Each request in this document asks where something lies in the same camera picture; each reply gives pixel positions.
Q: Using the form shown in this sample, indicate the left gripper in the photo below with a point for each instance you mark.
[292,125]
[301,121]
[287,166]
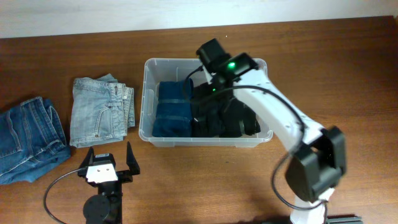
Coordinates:
[134,165]

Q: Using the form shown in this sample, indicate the dark navy garment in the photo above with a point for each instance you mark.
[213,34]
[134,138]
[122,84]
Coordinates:
[206,122]

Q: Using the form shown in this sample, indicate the black garment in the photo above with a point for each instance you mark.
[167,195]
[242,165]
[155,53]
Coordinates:
[238,120]

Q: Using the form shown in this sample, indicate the light blue jeans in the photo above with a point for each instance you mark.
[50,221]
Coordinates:
[102,112]

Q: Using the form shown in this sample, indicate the clear plastic storage bin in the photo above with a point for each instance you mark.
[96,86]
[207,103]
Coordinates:
[158,70]

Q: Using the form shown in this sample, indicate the teal blue garment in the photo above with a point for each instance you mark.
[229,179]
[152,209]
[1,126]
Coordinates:
[174,115]

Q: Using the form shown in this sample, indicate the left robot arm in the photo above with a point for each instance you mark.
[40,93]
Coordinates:
[107,205]

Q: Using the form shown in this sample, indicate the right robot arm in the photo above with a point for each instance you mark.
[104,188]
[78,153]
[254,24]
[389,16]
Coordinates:
[315,160]

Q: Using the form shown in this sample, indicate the dark blue folded jeans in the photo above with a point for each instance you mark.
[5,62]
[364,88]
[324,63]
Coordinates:
[32,141]

